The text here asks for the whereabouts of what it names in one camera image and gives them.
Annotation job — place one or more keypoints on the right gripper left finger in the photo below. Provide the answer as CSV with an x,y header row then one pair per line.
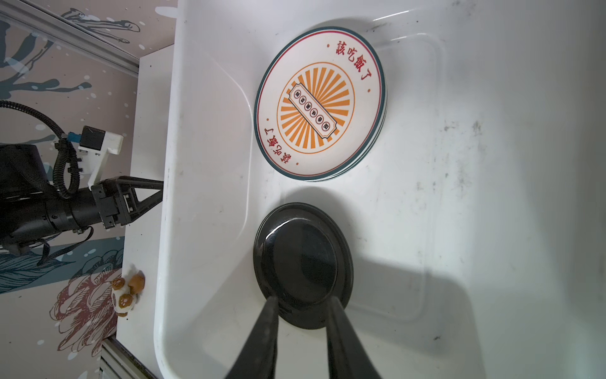
x,y
258,356

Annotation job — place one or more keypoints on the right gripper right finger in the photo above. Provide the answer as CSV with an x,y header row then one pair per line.
x,y
347,357

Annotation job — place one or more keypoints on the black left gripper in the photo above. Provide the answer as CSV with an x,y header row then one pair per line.
x,y
117,203

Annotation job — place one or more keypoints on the black round plate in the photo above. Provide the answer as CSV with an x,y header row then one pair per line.
x,y
301,257

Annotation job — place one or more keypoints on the orange sunburst plate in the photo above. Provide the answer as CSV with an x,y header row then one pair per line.
x,y
374,142
321,104

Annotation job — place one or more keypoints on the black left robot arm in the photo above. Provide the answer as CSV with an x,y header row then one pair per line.
x,y
32,212

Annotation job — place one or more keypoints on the white plastic bin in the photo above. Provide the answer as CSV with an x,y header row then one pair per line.
x,y
476,221

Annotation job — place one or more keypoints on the small plush toy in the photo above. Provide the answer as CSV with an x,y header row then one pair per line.
x,y
126,290

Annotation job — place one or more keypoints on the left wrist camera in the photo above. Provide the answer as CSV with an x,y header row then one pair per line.
x,y
93,148

